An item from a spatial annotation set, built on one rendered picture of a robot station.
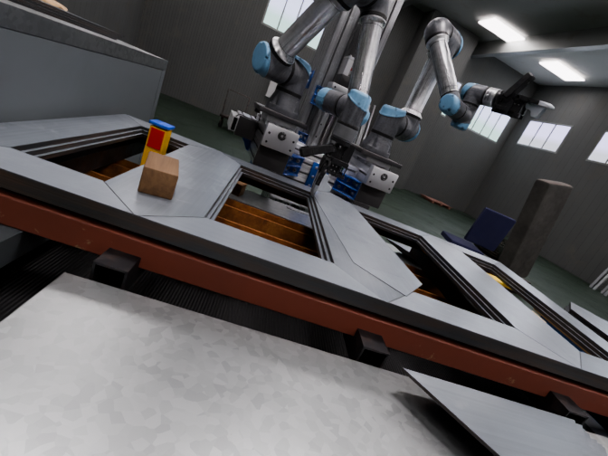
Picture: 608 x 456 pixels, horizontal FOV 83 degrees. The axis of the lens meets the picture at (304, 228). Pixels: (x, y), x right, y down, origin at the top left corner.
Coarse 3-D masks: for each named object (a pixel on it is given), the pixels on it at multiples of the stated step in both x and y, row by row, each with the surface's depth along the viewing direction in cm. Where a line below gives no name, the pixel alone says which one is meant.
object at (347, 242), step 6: (342, 240) 84; (348, 240) 86; (354, 240) 88; (348, 246) 81; (354, 246) 83; (360, 246) 85; (366, 246) 87; (372, 246) 89; (366, 252) 82; (372, 252) 84; (378, 252) 86; (384, 252) 88; (390, 252) 91; (384, 258) 84; (390, 258) 86; (396, 258) 88; (402, 264) 85
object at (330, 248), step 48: (48, 144) 67; (96, 144) 82; (48, 192) 51; (288, 192) 118; (192, 240) 55; (336, 240) 82; (336, 288) 59; (384, 288) 66; (480, 336) 65; (576, 336) 95
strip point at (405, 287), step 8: (360, 264) 73; (376, 272) 72; (384, 272) 74; (384, 280) 70; (392, 280) 72; (400, 280) 74; (408, 280) 76; (400, 288) 70; (408, 288) 72; (416, 288) 74
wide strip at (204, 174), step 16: (192, 160) 96; (208, 160) 103; (224, 160) 112; (128, 176) 66; (192, 176) 82; (208, 176) 88; (224, 176) 94; (128, 192) 60; (176, 192) 69; (192, 192) 72; (208, 192) 77; (128, 208) 54; (144, 208) 56; (160, 208) 59; (176, 208) 62; (192, 208) 64; (208, 208) 68
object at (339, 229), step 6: (330, 222) 95; (336, 228) 91; (342, 228) 94; (348, 228) 96; (342, 234) 88; (348, 234) 90; (354, 234) 93; (360, 234) 95; (366, 234) 98; (360, 240) 90; (366, 240) 93; (372, 240) 95; (378, 240) 98; (378, 246) 92; (384, 246) 94
